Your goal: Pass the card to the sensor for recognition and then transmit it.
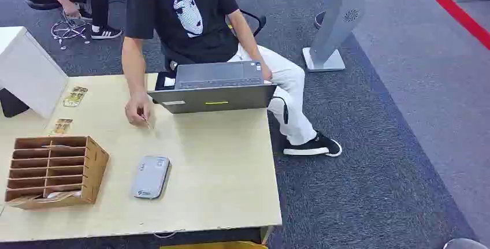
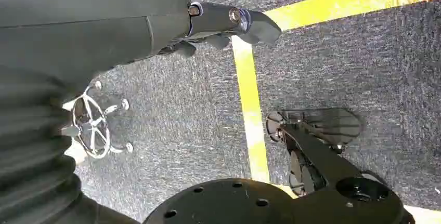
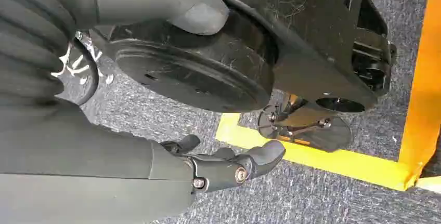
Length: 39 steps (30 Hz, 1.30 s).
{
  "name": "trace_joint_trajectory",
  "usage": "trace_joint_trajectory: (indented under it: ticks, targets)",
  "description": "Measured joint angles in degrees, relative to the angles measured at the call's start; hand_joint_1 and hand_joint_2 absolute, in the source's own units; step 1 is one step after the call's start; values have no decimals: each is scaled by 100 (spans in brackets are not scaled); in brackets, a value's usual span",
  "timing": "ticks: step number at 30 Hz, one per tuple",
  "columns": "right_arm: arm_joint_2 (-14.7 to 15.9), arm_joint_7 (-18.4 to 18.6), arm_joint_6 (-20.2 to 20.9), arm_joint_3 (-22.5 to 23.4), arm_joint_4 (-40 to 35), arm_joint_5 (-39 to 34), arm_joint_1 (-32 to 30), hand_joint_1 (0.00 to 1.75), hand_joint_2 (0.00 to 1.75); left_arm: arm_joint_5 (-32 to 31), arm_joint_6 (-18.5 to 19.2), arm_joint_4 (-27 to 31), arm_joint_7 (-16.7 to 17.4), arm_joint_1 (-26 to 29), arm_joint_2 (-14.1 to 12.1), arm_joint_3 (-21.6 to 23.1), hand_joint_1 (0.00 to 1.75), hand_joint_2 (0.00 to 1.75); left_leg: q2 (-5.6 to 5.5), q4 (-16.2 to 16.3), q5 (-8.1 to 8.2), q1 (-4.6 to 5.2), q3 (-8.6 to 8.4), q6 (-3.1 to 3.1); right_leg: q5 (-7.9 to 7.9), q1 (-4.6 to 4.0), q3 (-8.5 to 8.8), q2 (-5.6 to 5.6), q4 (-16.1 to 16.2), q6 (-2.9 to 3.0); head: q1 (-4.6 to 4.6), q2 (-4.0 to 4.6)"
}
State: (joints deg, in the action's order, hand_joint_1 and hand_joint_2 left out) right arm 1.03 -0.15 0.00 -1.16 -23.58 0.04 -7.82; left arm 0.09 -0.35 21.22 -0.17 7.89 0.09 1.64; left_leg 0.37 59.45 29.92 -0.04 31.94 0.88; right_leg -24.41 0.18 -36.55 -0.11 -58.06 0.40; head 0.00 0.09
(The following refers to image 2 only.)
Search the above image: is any chrome stool base with casters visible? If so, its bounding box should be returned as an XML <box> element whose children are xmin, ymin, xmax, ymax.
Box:
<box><xmin>61</xmin><ymin>80</ymin><xmax>134</xmax><ymax>165</ymax></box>

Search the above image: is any yellow floor tape strip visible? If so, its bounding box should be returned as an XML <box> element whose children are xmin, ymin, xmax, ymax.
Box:
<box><xmin>231</xmin><ymin>35</ymin><xmax>271</xmax><ymax>184</ymax></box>
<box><xmin>264</xmin><ymin>0</ymin><xmax>441</xmax><ymax>32</ymax></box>

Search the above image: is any black robot leg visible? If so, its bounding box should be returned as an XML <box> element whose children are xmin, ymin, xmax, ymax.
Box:
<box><xmin>142</xmin><ymin>123</ymin><xmax>416</xmax><ymax>224</ymax></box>

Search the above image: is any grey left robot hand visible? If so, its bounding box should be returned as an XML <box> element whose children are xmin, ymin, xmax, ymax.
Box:
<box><xmin>0</xmin><ymin>0</ymin><xmax>283</xmax><ymax>103</ymax></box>

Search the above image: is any ribbed grey left arm sleeve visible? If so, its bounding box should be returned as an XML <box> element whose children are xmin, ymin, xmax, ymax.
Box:
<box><xmin>0</xmin><ymin>64</ymin><xmax>140</xmax><ymax>224</ymax></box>

